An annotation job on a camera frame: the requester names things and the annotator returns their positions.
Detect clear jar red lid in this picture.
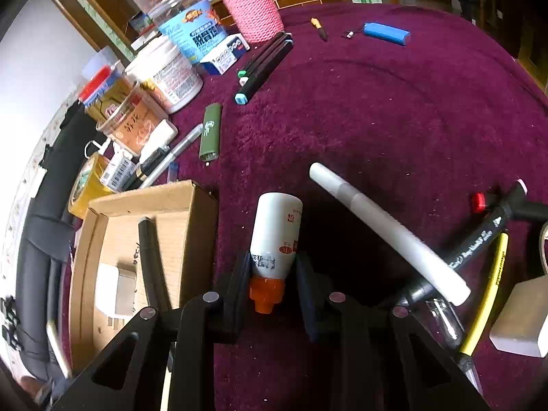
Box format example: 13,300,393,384
127,0,228,65

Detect clear tape roll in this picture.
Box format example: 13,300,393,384
538,222,548,275

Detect black gold pen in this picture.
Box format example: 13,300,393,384
134,147,169,181

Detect white plastic tub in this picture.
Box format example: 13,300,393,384
124,35,203,114

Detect black leather sofa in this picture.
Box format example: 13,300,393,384
9,103,101,395

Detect black marker pink end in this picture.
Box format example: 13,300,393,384
385,179,528,309

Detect shallow cardboard box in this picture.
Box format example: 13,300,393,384
68,180,220,377

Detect pale rectangular block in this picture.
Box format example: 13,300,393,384
489,277,548,358

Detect small white barcode box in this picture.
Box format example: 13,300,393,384
100,153,137,192

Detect gold jar red lid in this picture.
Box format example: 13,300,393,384
79,62,131,127

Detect thin black pen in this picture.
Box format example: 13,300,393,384
511,199,548,223

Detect blue white small box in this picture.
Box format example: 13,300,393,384
199,33,251,76

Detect brown packing tape roll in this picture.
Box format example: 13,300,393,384
67,154,115,219

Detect yellow pen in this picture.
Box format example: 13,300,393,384
458,230,510,371

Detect silver pen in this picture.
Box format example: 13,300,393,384
139,124,204,189

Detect clear cup orange print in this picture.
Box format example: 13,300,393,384
96,80,169,155

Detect clear ballpoint pen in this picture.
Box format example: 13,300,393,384
426,300,466,348

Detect white charger adapter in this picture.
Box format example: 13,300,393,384
95,264,138,324

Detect long white marker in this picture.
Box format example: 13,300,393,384
309,163,472,306

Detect green lighter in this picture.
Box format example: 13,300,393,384
199,103,223,164

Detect blue lighter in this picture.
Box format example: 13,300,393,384
342,23,410,47

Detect black marker white cap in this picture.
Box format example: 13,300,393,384
238,34,292,87

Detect white bottle orange cap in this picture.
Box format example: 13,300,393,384
249,192,304,314

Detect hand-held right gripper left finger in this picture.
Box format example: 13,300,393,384
50,250,254,411

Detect pink knitted cup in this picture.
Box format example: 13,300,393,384
217,0,285,44

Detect red black pen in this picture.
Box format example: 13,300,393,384
471,186,501,215

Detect white oblong case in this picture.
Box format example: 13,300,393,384
140,120,178,161

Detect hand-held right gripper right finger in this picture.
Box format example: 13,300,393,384
295,252,493,411

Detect black marker green cap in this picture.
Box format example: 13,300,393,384
237,31,285,78

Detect black marker grey end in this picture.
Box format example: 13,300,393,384
138,218,173,311

